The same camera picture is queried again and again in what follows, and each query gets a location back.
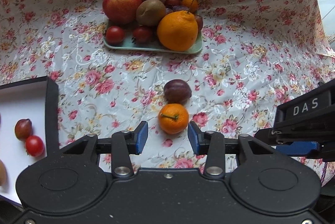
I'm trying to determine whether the large pointed orange on plate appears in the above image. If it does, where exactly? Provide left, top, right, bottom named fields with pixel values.
left=157, top=10, right=198, bottom=52

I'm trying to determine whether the dark plum on plate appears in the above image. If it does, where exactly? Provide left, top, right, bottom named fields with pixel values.
left=166, top=5, right=188, bottom=14

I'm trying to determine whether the back cherry tomato on plate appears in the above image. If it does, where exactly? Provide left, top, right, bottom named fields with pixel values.
left=165, top=0, right=181, bottom=7

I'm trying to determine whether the red apple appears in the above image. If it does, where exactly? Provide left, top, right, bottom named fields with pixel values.
left=102, top=0, right=142, bottom=25

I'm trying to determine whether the floral tablecloth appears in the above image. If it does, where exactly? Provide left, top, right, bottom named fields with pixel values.
left=1, top=0, right=334, bottom=169

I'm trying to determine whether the red tomato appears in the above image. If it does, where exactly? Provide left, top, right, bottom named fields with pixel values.
left=25, top=135, right=44, bottom=157

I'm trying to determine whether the left cherry tomato on plate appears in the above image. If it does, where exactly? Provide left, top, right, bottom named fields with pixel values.
left=105, top=26, right=125, bottom=45

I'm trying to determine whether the small mandarin on plate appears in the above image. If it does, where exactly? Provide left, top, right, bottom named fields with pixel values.
left=181, top=0, right=199, bottom=13

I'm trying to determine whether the dark plum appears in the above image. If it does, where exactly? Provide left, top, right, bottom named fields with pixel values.
left=166, top=5, right=188, bottom=14
left=164, top=79, right=192, bottom=104
left=14, top=118, right=33, bottom=141

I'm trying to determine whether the purple braided cable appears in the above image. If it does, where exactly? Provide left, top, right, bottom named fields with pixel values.
left=320, top=160, right=331, bottom=184

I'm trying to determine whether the light green plate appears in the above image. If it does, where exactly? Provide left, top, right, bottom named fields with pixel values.
left=103, top=22, right=203, bottom=54

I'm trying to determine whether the front kiwi on plate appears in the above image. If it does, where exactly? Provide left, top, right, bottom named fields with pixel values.
left=136, top=0, right=166, bottom=26

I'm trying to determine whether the middle cherry tomato on plate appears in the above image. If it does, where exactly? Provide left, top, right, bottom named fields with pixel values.
left=132, top=26, right=153, bottom=43

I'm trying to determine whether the cherry tomato on plate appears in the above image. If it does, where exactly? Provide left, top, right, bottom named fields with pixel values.
left=165, top=0, right=181, bottom=7
left=132, top=26, right=153, bottom=43
left=105, top=26, right=125, bottom=45

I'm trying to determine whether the mandarin with stem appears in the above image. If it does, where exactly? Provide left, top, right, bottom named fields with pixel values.
left=157, top=103, right=189, bottom=135

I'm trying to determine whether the brown kiwi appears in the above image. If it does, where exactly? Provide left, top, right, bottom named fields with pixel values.
left=0, top=161, right=7, bottom=186

